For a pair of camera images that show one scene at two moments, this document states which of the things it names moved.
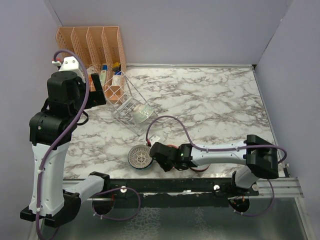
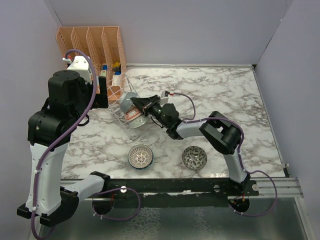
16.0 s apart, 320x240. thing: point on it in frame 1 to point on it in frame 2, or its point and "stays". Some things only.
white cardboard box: (116, 80) stays
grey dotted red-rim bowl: (200, 168) to (126, 103)
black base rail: (173, 192) stays
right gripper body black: (166, 166) to (155, 111)
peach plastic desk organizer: (101, 52) stays
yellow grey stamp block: (116, 66) stays
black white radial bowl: (139, 156) stays
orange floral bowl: (172, 145) to (132, 114)
